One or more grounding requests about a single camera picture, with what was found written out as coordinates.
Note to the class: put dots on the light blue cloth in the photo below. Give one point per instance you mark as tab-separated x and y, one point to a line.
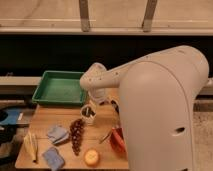
57	134

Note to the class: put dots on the green plastic tray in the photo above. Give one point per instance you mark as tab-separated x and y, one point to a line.
60	88

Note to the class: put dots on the orange round fruit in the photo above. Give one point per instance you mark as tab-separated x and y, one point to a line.
91	157

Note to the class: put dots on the white plastic cup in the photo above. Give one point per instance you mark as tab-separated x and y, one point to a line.
88	114

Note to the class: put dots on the orange carrot toy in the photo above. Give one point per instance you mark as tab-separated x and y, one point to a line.
118	138

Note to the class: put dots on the bunch of dark grapes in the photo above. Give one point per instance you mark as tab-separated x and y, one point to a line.
76	134

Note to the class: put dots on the yellow banana toy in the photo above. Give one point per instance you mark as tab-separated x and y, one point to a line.
30	143

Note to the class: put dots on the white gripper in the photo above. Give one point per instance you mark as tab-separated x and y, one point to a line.
98	96

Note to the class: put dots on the blue sponge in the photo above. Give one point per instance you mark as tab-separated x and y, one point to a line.
53	159

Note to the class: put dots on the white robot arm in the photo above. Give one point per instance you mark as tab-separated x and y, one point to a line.
156	98

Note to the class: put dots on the red bowl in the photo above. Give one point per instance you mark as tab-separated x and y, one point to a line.
114	144

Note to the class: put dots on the blue box on floor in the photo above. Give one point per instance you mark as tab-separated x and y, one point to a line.
14	116

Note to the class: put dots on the metal spoon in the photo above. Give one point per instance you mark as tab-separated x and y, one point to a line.
105	136

